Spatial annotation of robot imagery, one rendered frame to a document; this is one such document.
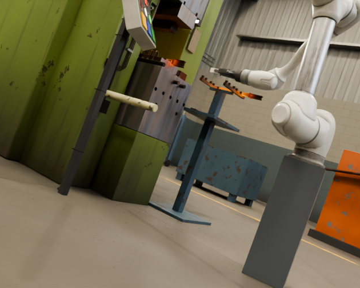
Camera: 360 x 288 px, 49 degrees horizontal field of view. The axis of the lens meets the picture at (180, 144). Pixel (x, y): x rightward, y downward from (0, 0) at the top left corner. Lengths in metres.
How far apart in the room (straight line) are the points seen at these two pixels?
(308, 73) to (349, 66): 8.81
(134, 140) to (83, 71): 0.54
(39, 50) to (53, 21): 0.21
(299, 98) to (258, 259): 0.78
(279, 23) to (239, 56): 1.43
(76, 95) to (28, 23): 0.74
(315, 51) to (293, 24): 9.94
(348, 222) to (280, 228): 3.62
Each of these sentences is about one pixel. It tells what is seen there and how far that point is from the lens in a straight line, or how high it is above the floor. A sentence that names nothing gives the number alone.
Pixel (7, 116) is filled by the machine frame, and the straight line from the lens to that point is 2.92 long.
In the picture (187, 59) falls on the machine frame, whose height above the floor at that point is 1.13.
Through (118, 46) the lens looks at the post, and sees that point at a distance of 2.24.
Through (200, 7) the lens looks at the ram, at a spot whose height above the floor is 1.43.
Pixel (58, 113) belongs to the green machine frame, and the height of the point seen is 0.40.
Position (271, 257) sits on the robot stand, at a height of 0.12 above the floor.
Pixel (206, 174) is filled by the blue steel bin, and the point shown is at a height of 0.26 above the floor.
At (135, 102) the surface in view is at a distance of 2.30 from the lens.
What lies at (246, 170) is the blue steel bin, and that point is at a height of 0.54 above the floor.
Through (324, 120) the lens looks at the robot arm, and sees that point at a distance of 2.01.
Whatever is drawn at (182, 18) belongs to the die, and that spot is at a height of 1.28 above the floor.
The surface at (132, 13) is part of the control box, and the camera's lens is 2.11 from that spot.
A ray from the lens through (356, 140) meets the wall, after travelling 10.05.
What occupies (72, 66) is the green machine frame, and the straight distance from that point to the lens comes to 2.71.
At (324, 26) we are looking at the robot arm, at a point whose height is 1.22.
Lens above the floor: 0.43
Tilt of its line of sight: 1 degrees up
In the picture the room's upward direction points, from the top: 20 degrees clockwise
